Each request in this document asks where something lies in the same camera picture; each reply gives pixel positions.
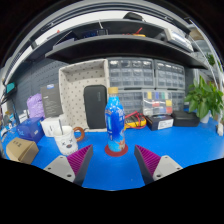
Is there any blue drink bottle gold cap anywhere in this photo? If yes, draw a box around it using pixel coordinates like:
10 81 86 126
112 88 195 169
104 86 127 153

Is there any yellow multimeter with leads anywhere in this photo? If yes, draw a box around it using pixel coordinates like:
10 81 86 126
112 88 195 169
123 111 148 130

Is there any metal spoon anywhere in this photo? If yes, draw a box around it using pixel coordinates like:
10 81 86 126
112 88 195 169
58 118 64 136

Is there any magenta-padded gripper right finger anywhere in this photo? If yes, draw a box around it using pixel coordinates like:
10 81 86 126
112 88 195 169
133 144 184 185

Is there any dark grey product box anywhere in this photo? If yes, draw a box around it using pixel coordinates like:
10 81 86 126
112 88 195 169
40 83 64 118

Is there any blue tissue box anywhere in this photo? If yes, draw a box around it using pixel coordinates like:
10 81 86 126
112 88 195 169
16 116 45 144

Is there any flat black box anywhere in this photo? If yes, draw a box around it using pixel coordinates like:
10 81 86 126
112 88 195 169
171 110 201 128

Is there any red round coaster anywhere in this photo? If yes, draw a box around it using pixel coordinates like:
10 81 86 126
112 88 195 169
104 143 129 158

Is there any wide grey drawer cabinet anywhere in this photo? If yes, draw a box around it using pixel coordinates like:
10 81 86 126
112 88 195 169
107 57 155 90

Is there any white shelf rack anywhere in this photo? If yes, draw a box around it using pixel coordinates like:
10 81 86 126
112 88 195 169
186 23 224 88

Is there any black box with white label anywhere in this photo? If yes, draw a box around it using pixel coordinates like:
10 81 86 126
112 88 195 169
145 114 175 131

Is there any purple bag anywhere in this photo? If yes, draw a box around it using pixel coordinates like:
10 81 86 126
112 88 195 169
26 93 46 119

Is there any teal tool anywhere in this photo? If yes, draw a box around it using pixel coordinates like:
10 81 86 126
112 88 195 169
4 82 17 95

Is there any small grey drawer cabinet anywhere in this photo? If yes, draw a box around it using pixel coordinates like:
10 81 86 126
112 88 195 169
117 89 145 116

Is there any brown cardboard box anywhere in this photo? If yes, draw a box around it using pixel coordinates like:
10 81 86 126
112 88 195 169
5 137 40 165

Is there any white mug with face print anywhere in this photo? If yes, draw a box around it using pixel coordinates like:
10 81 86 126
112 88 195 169
53 125 86 157

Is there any white dotted storage box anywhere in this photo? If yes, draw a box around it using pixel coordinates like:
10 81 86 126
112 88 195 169
58 59 111 132

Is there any green potted plant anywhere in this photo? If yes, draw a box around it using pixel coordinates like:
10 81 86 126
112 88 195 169
184 75 224 124

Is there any black wall shelf unit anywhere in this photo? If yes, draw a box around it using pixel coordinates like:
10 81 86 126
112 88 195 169
29 18 209 71

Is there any white power adapter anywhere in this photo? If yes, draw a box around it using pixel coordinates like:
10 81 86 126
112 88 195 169
216 121 224 137

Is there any drawer cabinet with coloured parts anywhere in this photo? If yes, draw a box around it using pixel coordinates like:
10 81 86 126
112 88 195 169
142 89 186 117

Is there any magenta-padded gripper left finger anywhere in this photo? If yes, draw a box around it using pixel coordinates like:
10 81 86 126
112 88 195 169
43 143 94 187

